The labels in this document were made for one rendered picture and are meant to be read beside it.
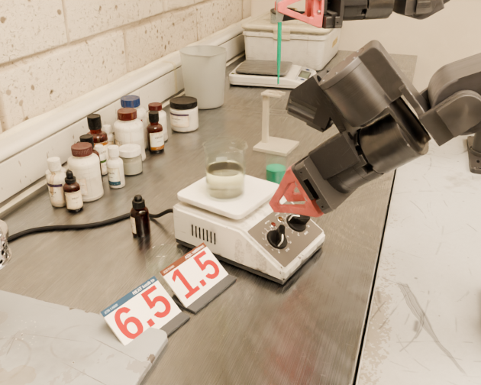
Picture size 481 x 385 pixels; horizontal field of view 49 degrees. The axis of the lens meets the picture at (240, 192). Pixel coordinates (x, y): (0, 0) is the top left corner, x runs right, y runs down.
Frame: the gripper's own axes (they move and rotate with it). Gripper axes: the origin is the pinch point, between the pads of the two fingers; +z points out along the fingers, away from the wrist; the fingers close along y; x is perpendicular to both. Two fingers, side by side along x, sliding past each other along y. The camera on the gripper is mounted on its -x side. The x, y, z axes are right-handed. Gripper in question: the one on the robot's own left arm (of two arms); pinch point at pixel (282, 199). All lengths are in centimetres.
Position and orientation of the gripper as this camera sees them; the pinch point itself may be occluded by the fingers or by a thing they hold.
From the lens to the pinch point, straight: 68.0
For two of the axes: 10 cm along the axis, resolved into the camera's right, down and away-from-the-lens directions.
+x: 5.3, 8.4, 0.3
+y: -5.5, 3.7, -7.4
